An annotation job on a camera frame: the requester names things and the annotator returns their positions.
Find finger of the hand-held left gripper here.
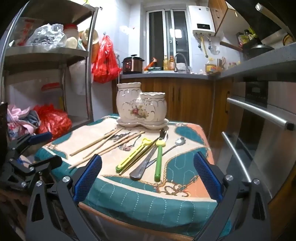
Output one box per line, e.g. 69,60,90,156
9,131,53,154
28,155,64,175

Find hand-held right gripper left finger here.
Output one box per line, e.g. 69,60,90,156
25,153,102,241

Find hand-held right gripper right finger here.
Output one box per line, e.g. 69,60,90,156
193,152,272,241

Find flower-shaped steel spoon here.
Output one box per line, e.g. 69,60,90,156
147,137,186,164

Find green plastic tulip utensil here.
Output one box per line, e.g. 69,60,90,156
154,138,167,182

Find stainless steel spoon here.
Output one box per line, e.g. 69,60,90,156
118,128,169,175

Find white floral ceramic utensil holder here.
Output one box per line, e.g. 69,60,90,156
116,82,167,123

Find crumpled red plastic bag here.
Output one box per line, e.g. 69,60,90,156
33,104,73,139

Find plastic container with red lid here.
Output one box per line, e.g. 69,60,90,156
41,82,64,109

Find printed quilted cloth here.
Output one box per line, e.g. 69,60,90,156
35,113,232,239

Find yellow plastic tulip utensil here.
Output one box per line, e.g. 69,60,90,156
116,138,152,173

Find stainless steel oven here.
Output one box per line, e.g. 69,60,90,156
220,76,296,209

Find white plastic bag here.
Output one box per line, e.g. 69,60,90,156
68,59,89,95

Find white ceramic saucer tray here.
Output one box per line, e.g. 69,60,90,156
116,118,169,131

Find wooden base cabinets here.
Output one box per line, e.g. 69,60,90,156
112,77,234,142

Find metal shelf rack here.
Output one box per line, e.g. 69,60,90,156
0,0,100,130

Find hanging red plastic bag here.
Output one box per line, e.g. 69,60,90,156
92,35,122,84

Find red printed packet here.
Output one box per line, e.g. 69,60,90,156
10,17,44,47

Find clear plastic bag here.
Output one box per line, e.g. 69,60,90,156
25,23,67,50

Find yellow tin can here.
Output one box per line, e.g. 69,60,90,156
205,61,218,75

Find plastic jar with red lid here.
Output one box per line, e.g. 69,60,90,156
63,23,79,49

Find beige round container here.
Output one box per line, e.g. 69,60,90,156
79,28,100,50

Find holder with scissors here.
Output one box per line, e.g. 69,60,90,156
217,57,228,71

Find dark red rice cooker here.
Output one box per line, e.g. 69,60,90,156
122,54,145,74

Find steel kitchen faucet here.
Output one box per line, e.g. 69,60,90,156
174,53,191,73

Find grey kitchen countertop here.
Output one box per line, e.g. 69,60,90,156
120,44,296,80

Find orange plastic tool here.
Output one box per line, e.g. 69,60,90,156
144,58,158,71

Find black wok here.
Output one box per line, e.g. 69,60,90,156
220,40,274,61

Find sliding window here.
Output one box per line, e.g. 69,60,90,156
146,9,190,70

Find white water heater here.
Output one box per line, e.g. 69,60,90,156
188,5,217,36

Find black range hood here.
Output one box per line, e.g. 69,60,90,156
228,0,296,44

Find wooden wall cabinet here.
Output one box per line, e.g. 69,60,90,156
208,0,241,36

